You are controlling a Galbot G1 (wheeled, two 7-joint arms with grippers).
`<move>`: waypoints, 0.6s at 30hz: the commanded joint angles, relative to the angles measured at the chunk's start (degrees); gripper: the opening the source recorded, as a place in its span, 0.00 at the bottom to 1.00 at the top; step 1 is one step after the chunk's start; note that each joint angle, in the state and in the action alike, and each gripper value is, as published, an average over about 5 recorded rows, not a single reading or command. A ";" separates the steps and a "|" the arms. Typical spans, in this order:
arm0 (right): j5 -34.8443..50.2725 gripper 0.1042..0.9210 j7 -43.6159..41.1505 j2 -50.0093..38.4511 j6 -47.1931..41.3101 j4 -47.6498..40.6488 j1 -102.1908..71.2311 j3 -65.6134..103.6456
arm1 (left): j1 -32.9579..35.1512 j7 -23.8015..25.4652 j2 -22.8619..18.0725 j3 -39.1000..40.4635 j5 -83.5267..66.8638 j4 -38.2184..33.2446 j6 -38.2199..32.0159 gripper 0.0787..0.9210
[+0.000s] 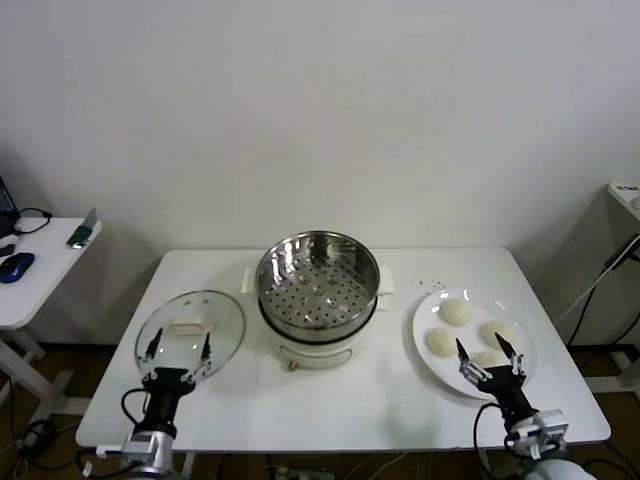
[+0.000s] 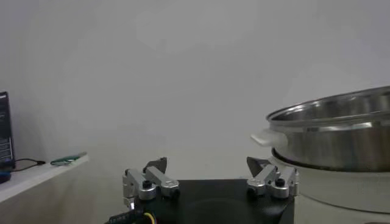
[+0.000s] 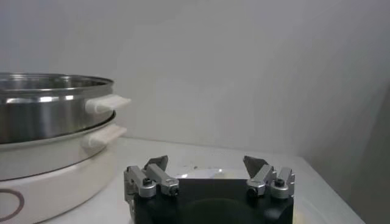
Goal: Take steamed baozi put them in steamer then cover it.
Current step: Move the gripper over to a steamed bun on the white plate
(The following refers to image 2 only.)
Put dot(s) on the white side table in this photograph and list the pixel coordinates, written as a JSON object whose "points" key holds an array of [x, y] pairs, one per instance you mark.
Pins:
{"points": [[30, 179]]}

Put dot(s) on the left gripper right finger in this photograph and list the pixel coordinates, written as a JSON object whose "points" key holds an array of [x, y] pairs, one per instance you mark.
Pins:
{"points": [[268, 179]]}

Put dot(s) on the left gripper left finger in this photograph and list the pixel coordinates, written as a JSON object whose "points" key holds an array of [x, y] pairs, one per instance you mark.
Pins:
{"points": [[152, 179]]}

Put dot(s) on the steel steamer basket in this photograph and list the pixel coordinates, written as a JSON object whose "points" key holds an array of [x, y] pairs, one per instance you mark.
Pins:
{"points": [[335, 143]]}

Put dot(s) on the green white handheld device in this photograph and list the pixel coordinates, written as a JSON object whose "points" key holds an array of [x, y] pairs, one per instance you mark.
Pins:
{"points": [[65, 160]]}

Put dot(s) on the white electric cooker base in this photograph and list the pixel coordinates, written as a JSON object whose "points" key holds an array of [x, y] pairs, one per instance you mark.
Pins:
{"points": [[335, 188]]}

